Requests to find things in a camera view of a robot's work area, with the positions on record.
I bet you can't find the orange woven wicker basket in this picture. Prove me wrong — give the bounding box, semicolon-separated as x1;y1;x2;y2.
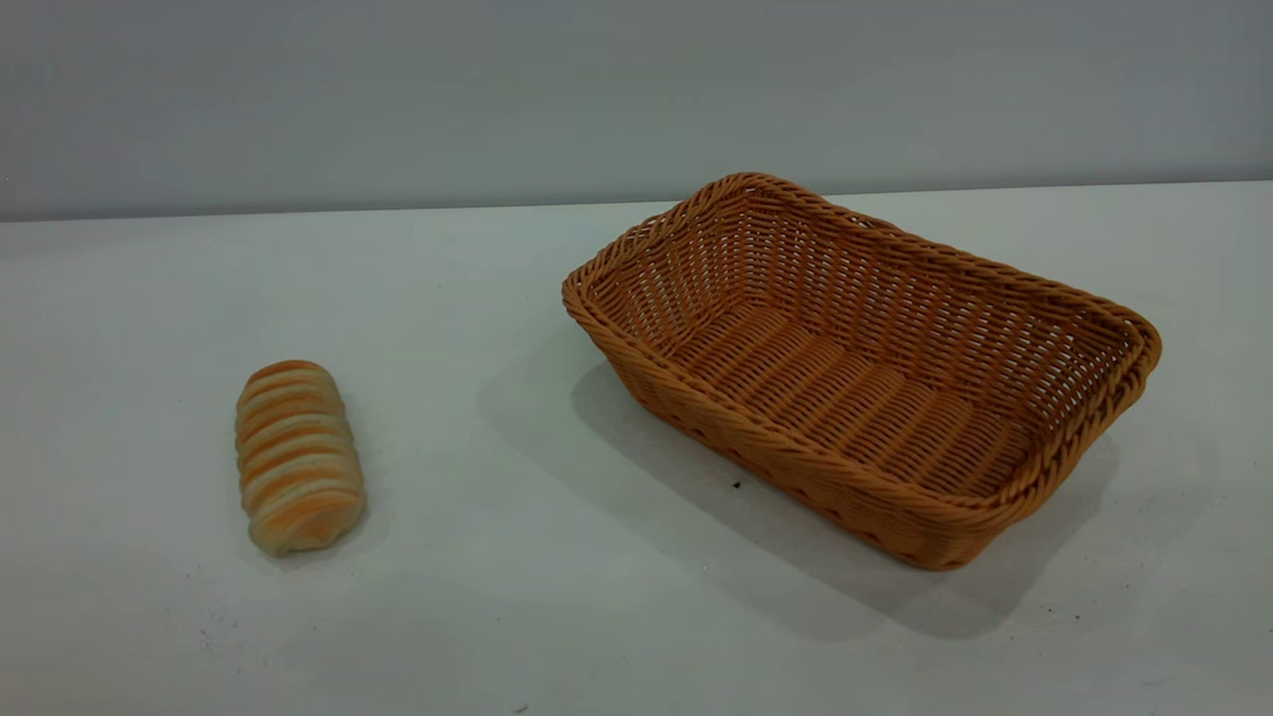
562;171;1163;571

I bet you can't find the striped orange bread roll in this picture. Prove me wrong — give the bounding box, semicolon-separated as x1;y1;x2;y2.
234;359;367;556

